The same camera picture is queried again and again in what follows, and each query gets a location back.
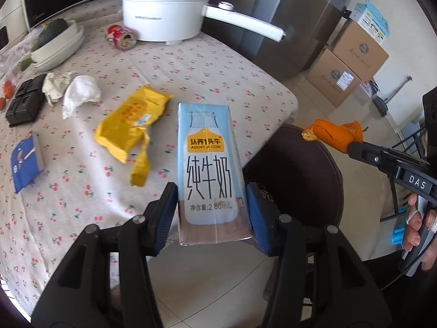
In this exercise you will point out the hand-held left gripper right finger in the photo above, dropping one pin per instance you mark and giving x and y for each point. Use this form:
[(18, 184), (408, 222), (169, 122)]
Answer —
[(261, 222)]

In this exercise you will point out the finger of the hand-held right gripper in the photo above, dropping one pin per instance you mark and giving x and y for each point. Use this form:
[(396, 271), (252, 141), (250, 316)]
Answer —
[(375, 161), (382, 151)]

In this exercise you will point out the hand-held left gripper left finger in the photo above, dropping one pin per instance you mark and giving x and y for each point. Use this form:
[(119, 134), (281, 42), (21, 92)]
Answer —
[(164, 218)]

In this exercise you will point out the orange peel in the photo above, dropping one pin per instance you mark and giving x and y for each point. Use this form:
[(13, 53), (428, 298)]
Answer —
[(331, 135)]

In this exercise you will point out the brown round trash bin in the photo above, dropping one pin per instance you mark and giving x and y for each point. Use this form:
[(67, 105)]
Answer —
[(300, 164)]

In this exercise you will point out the light blue milk carton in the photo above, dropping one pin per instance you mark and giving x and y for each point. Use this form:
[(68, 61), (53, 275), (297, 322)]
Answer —
[(208, 143)]

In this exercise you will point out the person's right hand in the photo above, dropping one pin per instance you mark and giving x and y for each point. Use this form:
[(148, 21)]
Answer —
[(413, 227)]

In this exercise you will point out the small dark printed box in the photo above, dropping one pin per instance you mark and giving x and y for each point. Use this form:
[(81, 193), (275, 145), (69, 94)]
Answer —
[(368, 88)]

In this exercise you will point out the floral tablecloth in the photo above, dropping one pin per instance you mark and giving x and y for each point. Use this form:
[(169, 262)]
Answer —
[(85, 229)]

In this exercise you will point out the brown cardboard box white label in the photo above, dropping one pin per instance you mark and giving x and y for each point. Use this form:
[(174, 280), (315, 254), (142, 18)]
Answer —
[(327, 82)]

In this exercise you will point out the yellow snack packet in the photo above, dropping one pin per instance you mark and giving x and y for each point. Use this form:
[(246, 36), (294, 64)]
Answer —
[(126, 123)]

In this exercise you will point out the blue white printed box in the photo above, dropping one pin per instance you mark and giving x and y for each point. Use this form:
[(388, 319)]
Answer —
[(370, 18)]

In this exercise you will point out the blue snack packet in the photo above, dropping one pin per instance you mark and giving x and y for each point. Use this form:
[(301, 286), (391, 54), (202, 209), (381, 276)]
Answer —
[(25, 160)]

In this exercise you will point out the white crumpled tissue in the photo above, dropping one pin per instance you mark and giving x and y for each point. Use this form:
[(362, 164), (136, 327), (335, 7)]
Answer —
[(82, 90)]

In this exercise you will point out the grey refrigerator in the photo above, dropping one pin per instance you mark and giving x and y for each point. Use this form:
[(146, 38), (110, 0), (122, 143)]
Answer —
[(290, 24)]

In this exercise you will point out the cream crumpled paper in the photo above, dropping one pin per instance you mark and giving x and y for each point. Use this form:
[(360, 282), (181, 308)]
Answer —
[(56, 85)]

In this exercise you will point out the black plastic tray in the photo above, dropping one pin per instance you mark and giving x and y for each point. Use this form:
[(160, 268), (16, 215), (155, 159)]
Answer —
[(25, 100)]

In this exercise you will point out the red drink can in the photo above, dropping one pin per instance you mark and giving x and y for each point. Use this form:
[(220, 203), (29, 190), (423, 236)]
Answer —
[(119, 36)]

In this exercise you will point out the white plate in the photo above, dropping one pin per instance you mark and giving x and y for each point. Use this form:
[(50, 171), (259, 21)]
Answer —
[(65, 53)]

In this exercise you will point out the small orange fruit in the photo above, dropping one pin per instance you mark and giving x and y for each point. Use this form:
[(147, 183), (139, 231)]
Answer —
[(7, 88), (2, 103)]

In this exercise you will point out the small green fruit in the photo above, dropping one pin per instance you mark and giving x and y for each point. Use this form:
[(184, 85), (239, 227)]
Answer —
[(25, 65)]

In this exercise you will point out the white bowl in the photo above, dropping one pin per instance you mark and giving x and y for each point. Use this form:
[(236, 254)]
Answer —
[(66, 36)]

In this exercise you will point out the white electric pot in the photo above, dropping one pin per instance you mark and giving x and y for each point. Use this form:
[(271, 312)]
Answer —
[(160, 10)]

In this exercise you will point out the dark green pumpkin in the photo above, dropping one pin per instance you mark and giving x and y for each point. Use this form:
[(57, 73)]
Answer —
[(51, 32)]

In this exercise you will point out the cream air fryer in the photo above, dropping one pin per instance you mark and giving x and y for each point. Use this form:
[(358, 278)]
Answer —
[(13, 17)]

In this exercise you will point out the grey metal frame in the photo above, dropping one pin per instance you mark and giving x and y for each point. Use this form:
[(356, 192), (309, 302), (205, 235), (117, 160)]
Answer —
[(404, 109)]

